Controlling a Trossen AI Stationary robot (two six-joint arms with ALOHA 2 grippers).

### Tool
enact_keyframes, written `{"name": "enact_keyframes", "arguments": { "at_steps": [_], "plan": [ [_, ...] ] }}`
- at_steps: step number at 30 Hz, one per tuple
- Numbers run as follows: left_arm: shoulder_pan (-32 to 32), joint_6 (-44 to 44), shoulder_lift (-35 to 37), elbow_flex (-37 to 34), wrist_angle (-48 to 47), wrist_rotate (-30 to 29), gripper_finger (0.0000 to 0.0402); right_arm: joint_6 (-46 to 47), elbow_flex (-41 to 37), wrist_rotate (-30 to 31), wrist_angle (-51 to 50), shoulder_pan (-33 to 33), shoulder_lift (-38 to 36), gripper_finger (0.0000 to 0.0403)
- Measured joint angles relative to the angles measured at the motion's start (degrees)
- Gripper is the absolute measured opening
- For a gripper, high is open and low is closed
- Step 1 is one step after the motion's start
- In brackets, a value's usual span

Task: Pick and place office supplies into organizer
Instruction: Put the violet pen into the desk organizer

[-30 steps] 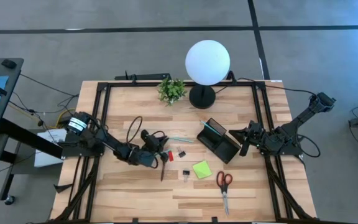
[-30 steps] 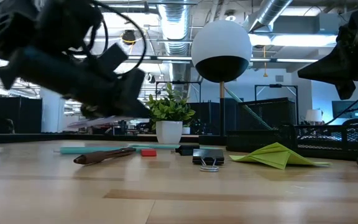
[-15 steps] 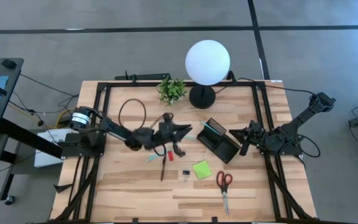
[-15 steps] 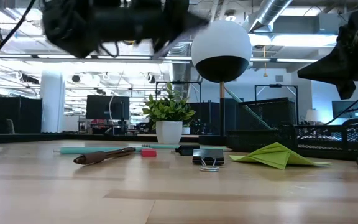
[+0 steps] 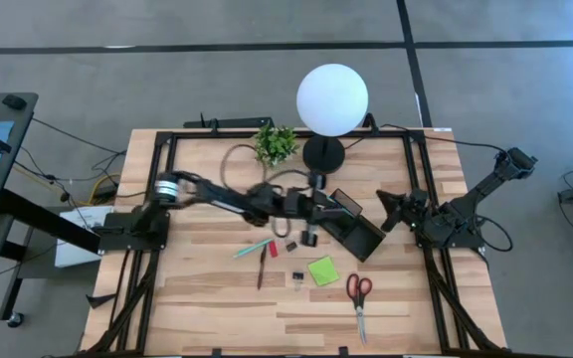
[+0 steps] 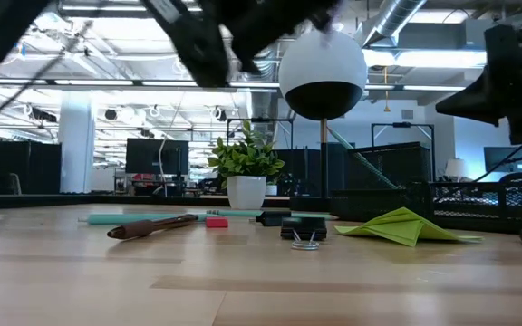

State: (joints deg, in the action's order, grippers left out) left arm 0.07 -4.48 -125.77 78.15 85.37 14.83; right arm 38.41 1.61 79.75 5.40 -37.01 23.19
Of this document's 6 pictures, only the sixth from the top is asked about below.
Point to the black table frame rail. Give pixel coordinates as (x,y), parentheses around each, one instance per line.
(107,200)

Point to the brown pen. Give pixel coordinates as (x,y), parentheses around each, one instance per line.
(138,228)

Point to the large black binder clip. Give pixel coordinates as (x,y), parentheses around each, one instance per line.
(304,224)

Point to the black partition panels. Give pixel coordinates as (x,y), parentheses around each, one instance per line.
(30,167)

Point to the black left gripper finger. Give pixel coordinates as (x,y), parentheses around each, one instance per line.
(202,50)
(238,36)

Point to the white and black globe lamp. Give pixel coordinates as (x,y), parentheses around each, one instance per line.
(322,68)

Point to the black computer monitor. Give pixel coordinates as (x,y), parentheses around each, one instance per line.
(152,156)

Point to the white round column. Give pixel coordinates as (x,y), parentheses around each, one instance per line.
(76,145)

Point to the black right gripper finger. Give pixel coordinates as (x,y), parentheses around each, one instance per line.
(478,102)
(518,131)

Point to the teal pen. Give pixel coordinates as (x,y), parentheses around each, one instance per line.
(338,138)
(107,219)
(234,213)

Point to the black mesh desk organizer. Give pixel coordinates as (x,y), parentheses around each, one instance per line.
(379,204)

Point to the red eraser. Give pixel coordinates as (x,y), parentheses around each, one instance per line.
(217,222)

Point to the folded green paper sheet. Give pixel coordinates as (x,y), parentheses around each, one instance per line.
(401,226)

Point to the white lampshade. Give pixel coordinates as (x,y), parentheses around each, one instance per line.
(457,168)

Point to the dark wall screen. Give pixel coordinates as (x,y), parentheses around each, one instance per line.
(496,156)

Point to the ribbed silver ventilation duct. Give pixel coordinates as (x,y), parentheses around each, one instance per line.
(263,99)

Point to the small white pot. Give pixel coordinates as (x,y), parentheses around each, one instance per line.
(271,189)

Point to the green plant in white pot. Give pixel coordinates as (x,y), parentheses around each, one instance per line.
(246,192)

